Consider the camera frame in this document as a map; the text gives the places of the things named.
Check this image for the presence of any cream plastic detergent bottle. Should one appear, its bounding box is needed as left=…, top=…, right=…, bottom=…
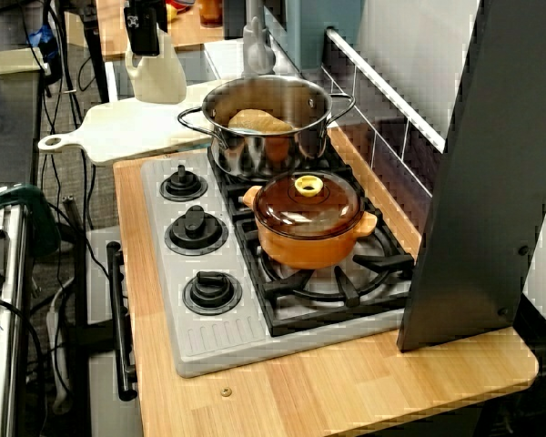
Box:
left=125, top=26, right=188, bottom=105

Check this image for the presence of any wooden side table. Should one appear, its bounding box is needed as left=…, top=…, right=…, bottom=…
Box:
left=84, top=0, right=227, bottom=104

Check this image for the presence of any stainless steel pot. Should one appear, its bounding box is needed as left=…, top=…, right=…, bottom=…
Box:
left=177, top=75, right=356, bottom=181

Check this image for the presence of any black stove knob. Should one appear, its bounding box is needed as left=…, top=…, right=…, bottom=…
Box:
left=182, top=270, right=243, bottom=316
left=158, top=164, right=208, bottom=202
left=164, top=204, right=229, bottom=256

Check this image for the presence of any black oven door handle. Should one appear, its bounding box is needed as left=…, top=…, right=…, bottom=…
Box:
left=106, top=240, right=138, bottom=401

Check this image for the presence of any black electronics box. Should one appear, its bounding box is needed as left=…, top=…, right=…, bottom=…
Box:
left=511, top=290, right=546, bottom=411

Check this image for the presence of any black burner grate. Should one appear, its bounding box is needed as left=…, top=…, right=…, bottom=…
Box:
left=206, top=140, right=353, bottom=219
left=232, top=207, right=415, bottom=338

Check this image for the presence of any white toy sink unit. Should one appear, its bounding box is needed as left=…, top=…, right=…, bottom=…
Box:
left=105, top=36, right=310, bottom=100

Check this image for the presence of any tan toy bread loaf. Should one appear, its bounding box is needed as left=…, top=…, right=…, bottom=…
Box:
left=227, top=107, right=297, bottom=135

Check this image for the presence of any black cable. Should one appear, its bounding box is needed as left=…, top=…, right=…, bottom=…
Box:
left=0, top=296, right=49, bottom=429

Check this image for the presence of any dark grey hood side panel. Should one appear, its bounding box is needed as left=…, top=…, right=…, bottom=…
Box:
left=396, top=0, right=546, bottom=352

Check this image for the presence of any cream flat box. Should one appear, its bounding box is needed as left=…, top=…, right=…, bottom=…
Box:
left=0, top=45, right=46, bottom=74

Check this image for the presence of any silver metal frame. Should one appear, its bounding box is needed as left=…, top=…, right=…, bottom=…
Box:
left=0, top=181, right=31, bottom=429

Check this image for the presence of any light wooden cutting board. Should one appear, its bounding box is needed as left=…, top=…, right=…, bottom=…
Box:
left=36, top=79, right=223, bottom=166

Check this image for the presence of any brown lid with yellow knob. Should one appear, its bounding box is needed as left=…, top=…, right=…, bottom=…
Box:
left=252, top=172, right=364, bottom=239

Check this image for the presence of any teal blue box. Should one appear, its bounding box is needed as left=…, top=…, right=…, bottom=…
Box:
left=272, top=0, right=363, bottom=70

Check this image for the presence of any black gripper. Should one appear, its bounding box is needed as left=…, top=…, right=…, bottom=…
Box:
left=123, top=0, right=169, bottom=58

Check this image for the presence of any green clamp tool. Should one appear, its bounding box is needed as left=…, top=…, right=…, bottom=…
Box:
left=0, top=183, right=63, bottom=257

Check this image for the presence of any orange toy pot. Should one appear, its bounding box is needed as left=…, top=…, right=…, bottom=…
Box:
left=241, top=184, right=378, bottom=269

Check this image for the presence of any grey stove top panel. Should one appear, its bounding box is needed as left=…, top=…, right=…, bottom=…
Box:
left=139, top=152, right=410, bottom=379

